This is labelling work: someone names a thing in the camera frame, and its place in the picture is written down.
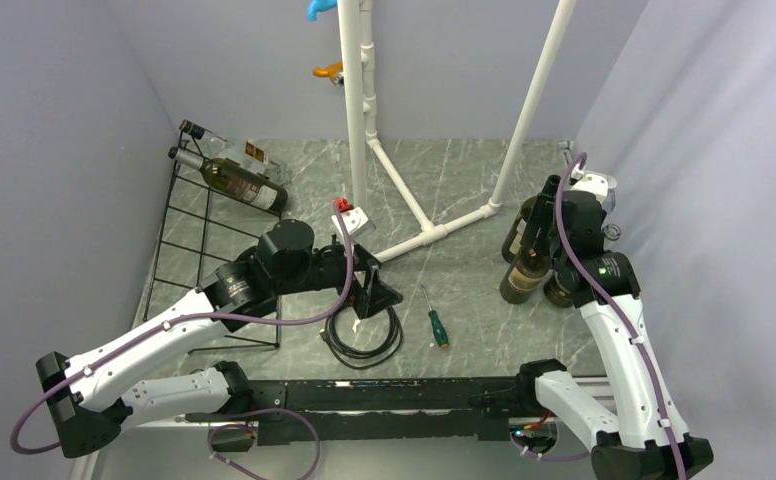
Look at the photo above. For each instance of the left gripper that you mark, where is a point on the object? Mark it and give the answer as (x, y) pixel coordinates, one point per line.
(375, 294)

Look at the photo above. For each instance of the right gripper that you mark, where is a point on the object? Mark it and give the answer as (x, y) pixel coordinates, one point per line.
(543, 213)

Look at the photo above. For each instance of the dark green wine bottle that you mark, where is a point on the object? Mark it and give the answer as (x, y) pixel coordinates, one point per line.
(230, 179)

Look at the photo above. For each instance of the clear glass liquor bottle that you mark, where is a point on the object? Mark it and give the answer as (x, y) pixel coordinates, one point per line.
(247, 155)

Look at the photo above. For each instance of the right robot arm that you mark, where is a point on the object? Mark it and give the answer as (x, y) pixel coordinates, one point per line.
(644, 436)

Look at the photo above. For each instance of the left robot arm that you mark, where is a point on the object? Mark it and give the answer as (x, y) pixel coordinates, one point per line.
(95, 396)

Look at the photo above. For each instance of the dark bottle behind arm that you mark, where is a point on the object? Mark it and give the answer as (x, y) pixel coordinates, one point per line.
(557, 295)

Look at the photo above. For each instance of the tall dark wine bottle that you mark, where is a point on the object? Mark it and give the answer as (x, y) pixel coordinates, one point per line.
(513, 239)

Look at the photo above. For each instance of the small clear glass bottle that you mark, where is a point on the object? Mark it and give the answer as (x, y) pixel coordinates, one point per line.
(612, 233)

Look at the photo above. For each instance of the orange hook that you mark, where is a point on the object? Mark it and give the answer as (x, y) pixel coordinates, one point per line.
(333, 72)

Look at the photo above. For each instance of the blue hook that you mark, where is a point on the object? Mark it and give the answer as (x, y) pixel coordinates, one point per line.
(315, 7)

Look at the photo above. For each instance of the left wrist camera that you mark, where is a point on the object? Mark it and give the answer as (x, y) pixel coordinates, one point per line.
(357, 223)

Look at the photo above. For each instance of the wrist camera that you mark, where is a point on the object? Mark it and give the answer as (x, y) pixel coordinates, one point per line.
(600, 185)
(357, 223)

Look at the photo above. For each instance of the green handled screwdriver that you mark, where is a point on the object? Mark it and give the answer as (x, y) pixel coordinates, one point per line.
(439, 333)

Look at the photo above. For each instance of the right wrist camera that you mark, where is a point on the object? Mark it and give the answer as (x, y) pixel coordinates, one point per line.
(600, 185)

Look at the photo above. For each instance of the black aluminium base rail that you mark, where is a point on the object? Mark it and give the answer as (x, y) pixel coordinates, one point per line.
(488, 408)

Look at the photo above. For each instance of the black wire wine rack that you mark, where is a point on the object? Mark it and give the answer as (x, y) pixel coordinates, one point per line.
(200, 230)

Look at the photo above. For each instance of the white PVC pipe frame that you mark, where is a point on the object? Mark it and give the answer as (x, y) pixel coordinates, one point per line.
(454, 70)

